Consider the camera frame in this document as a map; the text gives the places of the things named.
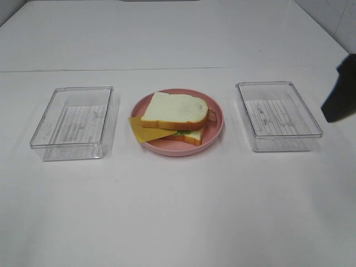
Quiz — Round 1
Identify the pink bacon strip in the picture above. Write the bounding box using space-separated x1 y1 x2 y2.
207 110 217 122

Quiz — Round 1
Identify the left clear plastic tray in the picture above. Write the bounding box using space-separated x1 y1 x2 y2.
29 86 116 161

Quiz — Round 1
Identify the yellow cheese slice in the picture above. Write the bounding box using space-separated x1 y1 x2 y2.
129 117 177 143

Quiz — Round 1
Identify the right clear plastic tray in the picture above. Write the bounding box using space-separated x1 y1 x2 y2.
235 81 323 152

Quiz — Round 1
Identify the pink round plate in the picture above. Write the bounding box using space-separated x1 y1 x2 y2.
130 88 224 156

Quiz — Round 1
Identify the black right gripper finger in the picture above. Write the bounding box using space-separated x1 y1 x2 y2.
321 54 355 123

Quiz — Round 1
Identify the bread slice from tray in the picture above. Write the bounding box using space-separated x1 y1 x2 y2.
164 128 204 146

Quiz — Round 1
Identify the green lettuce leaf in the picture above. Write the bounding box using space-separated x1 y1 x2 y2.
176 130 191 136

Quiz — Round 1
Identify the clear plastic tray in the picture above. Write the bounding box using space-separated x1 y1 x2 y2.
29 86 116 161
235 81 323 152

